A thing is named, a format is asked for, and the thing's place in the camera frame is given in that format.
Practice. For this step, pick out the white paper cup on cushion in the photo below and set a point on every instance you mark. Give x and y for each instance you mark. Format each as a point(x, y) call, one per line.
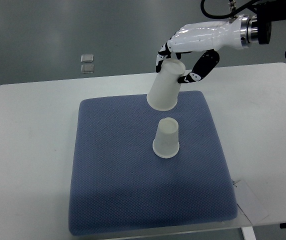
point(166, 142)

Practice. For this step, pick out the white table leg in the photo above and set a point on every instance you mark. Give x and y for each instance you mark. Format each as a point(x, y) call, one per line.
point(248, 233)

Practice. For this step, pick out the blue grey cushion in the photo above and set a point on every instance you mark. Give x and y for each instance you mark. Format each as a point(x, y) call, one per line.
point(118, 183)

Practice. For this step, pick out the white paper tag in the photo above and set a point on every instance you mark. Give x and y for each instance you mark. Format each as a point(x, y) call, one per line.
point(249, 204)

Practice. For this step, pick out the white paper cup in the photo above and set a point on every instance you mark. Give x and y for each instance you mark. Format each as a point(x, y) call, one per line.
point(166, 142)
point(163, 95)

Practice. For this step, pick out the upper metal floor plate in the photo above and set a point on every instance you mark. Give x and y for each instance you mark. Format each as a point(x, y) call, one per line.
point(87, 58)

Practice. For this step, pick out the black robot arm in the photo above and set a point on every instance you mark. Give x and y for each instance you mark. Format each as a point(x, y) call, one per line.
point(271, 23)

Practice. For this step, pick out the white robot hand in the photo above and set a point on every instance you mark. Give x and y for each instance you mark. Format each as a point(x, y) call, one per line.
point(211, 36)

